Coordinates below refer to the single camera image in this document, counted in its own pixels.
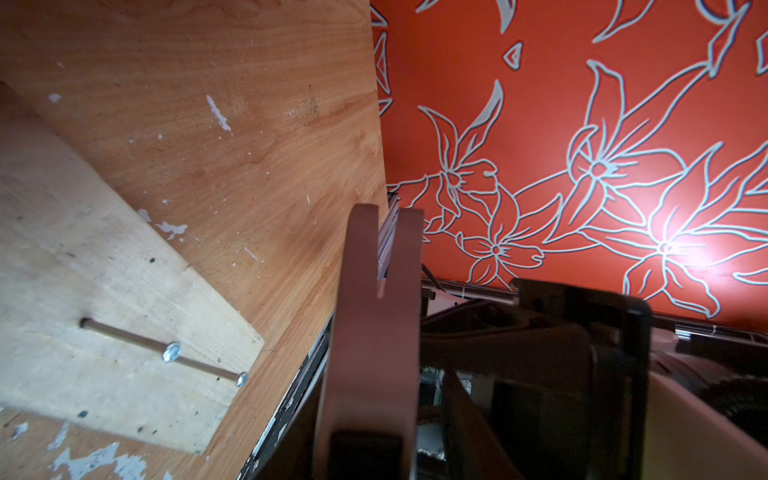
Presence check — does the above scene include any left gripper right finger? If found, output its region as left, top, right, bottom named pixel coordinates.
left=420, top=279, right=652, bottom=479

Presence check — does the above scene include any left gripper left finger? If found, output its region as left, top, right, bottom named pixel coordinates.
left=312, top=204, right=424, bottom=479

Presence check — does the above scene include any light wooden block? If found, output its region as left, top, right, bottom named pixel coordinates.
left=1, top=87, right=263, bottom=454

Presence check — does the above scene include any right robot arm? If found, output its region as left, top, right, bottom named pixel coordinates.
left=641, top=329, right=767, bottom=479

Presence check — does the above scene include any steel nail in block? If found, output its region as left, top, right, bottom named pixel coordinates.
left=79, top=318, right=182, bottom=363

